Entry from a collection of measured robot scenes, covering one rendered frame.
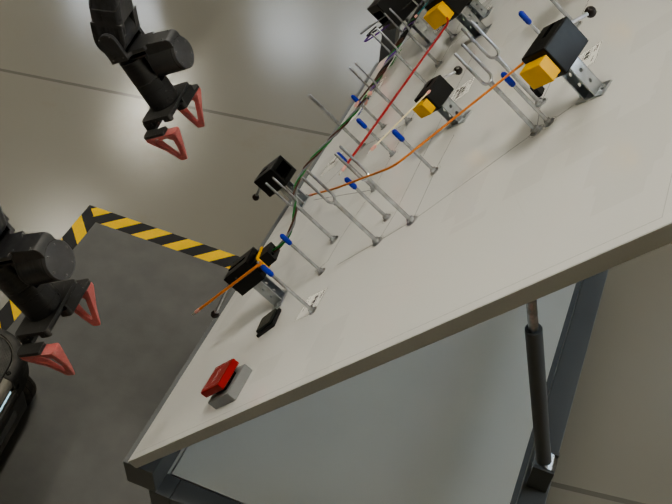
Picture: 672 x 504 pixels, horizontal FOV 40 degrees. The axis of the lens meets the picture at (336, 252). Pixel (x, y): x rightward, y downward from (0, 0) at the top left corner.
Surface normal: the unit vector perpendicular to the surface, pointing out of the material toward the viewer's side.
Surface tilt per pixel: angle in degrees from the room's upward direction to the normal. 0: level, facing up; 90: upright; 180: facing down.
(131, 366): 0
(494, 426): 0
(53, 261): 60
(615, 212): 53
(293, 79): 0
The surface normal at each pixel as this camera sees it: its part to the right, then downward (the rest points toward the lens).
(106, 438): 0.05, -0.67
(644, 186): -0.71, -0.65
